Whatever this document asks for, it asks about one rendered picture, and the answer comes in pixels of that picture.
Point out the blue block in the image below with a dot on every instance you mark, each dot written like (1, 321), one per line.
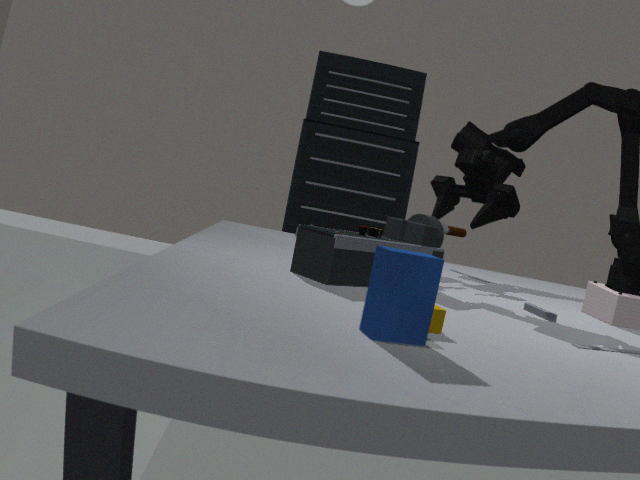
(401, 296)

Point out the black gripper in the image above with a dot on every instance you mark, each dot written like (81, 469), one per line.
(500, 200)

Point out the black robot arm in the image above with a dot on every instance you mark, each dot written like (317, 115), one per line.
(477, 158)

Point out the yellow cube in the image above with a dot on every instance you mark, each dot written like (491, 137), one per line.
(437, 320)

